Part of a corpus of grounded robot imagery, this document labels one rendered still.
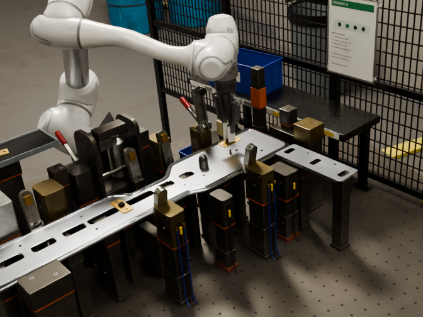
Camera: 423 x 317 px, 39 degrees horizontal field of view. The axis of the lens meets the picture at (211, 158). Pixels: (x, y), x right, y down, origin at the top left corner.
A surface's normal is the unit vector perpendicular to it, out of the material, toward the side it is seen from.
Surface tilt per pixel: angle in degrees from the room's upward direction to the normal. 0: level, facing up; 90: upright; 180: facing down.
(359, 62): 90
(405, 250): 0
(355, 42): 90
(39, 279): 0
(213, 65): 94
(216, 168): 0
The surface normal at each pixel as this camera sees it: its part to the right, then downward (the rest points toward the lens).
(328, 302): -0.07, -0.87
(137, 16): 0.18, 0.46
